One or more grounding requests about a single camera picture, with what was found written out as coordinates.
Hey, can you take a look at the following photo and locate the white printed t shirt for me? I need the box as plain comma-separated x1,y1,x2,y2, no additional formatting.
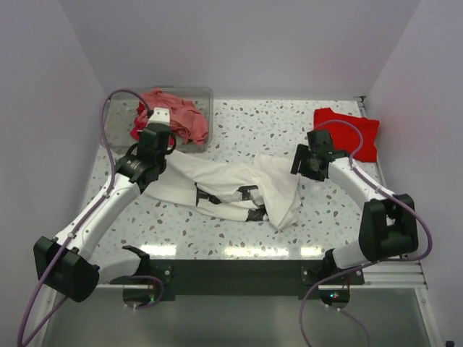
144,151,302,230

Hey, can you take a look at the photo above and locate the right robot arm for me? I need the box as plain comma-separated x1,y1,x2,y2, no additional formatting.
291,129,419,284

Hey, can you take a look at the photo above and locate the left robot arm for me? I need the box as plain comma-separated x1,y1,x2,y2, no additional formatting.
33,123,176,302

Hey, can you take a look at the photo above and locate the dark red t shirt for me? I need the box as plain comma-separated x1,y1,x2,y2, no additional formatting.
129,115,148,142

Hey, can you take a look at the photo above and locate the bright red folded t shirt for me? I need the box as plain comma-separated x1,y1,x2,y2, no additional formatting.
313,108,380,163

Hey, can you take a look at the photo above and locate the pink t shirt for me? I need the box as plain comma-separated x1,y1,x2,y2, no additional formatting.
141,88,209,145

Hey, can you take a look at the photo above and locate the clear plastic bin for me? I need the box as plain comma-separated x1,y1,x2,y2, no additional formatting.
105,85,213,154

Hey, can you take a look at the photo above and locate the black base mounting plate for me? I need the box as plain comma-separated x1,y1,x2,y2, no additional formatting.
108,256,365,301

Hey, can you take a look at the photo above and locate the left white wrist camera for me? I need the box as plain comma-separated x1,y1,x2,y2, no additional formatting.
147,107,171,127

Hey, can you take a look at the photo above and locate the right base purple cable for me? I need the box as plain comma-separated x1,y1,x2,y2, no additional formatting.
300,267,373,347

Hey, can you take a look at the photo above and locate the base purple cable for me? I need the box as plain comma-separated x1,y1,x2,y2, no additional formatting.
300,267,373,347
122,275,166,310

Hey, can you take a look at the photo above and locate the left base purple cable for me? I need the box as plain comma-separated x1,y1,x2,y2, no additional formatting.
122,275,166,310

